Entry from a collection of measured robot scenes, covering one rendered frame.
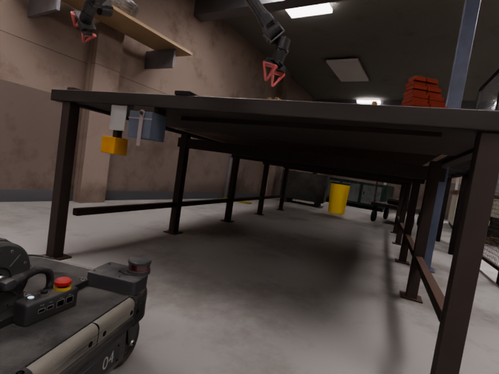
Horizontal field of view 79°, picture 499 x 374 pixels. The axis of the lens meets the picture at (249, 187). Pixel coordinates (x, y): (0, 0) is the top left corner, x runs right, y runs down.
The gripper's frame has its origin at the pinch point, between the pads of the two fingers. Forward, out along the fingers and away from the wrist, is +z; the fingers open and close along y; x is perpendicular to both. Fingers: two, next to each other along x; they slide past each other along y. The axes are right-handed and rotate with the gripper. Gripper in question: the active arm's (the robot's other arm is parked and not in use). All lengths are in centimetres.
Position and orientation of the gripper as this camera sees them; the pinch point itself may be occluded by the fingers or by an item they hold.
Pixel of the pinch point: (269, 81)
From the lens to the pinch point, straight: 149.2
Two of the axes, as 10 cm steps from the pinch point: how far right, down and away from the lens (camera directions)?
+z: -3.4, 9.3, 1.7
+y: -3.9, 0.3, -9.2
